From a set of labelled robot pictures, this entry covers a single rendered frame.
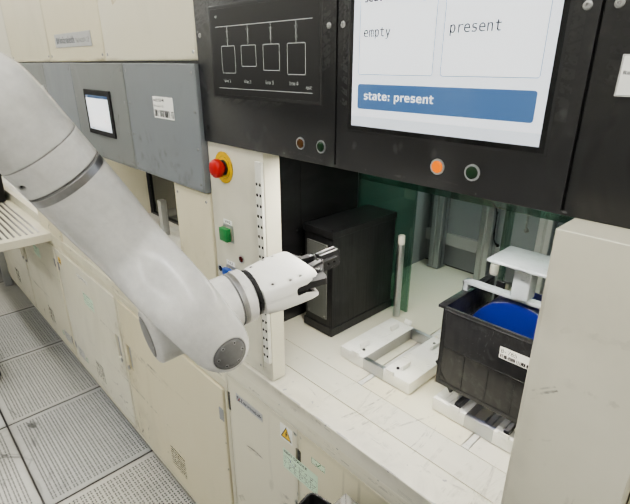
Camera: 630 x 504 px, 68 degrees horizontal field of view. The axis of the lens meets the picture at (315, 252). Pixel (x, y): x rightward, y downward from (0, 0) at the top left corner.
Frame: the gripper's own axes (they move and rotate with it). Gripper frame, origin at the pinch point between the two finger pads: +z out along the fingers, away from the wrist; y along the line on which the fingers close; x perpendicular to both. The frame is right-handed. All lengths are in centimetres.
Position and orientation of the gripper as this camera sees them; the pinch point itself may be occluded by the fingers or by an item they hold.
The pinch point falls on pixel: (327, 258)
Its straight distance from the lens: 80.5
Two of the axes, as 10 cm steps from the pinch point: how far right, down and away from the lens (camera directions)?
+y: 5.9, 3.6, -7.2
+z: 8.0, -3.4, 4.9
